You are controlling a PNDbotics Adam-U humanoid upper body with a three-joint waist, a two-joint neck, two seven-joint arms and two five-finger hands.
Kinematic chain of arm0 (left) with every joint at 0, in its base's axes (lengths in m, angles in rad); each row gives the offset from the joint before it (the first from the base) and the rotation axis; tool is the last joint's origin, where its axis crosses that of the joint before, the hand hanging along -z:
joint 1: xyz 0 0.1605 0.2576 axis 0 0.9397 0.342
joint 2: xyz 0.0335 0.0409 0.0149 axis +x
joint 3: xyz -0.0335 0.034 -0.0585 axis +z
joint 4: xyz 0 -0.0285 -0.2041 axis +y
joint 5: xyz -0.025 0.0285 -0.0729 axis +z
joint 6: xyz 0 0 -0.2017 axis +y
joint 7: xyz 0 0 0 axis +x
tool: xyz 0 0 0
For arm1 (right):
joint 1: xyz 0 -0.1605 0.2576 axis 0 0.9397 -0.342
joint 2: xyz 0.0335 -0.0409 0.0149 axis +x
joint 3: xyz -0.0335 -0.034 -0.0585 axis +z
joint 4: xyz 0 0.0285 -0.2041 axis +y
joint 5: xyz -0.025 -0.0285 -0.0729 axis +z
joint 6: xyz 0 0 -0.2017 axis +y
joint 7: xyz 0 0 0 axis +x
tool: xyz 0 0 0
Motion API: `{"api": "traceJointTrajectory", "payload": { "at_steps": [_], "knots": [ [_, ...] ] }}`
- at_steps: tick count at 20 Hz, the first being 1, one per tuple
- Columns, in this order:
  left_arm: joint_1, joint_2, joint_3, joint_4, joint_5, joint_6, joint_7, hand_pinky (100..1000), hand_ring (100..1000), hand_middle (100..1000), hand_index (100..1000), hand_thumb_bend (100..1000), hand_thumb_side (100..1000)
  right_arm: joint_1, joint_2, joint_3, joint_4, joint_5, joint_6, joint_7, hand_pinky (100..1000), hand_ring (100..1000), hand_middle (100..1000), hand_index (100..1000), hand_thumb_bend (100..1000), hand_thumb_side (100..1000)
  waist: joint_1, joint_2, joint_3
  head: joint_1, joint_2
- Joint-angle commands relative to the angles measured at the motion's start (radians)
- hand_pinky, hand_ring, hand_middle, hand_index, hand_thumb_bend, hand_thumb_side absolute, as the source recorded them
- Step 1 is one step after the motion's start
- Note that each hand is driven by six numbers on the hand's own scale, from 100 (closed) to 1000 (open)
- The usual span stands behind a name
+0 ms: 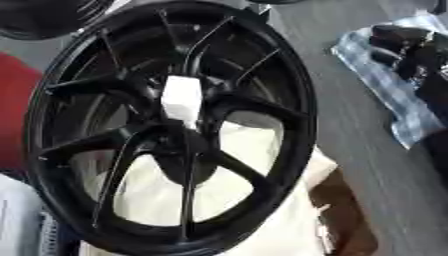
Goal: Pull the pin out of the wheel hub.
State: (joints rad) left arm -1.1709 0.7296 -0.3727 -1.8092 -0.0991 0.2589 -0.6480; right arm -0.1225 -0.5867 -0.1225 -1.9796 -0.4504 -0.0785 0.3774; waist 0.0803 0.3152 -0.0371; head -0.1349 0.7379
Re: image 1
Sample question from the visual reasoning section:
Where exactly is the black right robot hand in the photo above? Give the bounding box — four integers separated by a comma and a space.
367, 24, 448, 125

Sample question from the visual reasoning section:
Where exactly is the black spoked wheel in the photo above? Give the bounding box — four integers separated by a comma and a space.
22, 0, 321, 256

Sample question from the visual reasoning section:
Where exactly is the white pin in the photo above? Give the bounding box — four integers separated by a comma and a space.
159, 75, 205, 130

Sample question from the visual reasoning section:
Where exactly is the black round tyre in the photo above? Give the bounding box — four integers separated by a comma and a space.
0, 0, 119, 41

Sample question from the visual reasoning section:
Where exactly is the person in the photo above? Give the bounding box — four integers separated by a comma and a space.
0, 51, 81, 256

